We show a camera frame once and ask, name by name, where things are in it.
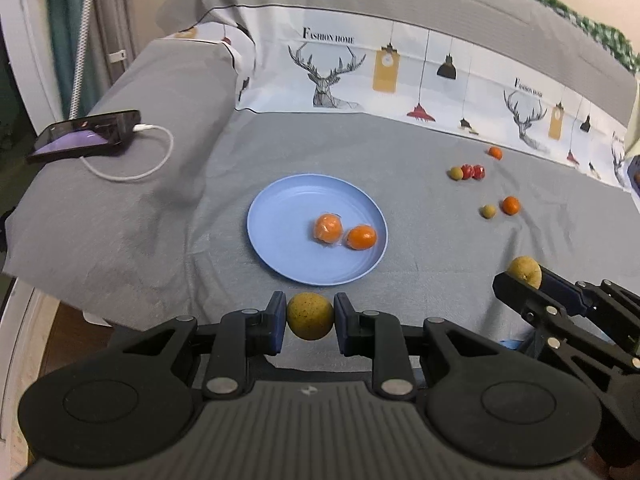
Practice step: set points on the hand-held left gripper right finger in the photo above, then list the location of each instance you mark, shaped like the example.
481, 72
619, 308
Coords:
344, 325

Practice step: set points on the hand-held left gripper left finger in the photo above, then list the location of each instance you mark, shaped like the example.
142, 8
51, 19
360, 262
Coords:
276, 325

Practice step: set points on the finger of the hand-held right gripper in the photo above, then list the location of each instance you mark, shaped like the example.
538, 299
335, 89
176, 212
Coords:
520, 296
562, 287

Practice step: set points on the large yellow-green round fruit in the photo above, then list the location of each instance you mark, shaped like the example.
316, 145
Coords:
310, 317
526, 269

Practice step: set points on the blue round plate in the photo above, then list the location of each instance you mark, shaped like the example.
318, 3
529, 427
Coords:
300, 240

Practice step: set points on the small green fruit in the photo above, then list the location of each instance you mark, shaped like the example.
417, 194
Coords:
455, 173
488, 211

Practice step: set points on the small orange kumquat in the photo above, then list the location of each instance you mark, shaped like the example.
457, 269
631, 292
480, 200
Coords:
510, 205
495, 152

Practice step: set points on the small red fruit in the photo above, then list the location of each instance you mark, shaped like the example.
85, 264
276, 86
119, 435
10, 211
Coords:
479, 171
467, 171

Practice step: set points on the plastic-wrapped orange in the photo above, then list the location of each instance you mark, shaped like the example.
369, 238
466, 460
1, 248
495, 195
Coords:
328, 227
361, 237

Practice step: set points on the grey printed bedsheet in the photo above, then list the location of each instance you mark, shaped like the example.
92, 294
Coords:
430, 260

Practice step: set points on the grey pillow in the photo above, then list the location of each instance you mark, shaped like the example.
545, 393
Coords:
150, 95

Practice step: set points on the black smartphone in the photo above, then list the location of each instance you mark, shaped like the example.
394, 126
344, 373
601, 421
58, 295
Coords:
85, 135

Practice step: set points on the green patterned cloth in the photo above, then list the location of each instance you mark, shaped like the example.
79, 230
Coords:
575, 7

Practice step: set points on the striped pole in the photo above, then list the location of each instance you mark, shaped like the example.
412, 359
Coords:
82, 45

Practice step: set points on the grey curtain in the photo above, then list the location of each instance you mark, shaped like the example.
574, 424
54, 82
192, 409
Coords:
116, 15

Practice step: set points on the teal curtain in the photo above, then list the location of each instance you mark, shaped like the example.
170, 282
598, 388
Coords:
62, 35

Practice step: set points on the white bed frame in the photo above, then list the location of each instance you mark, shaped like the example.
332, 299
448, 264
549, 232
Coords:
20, 360

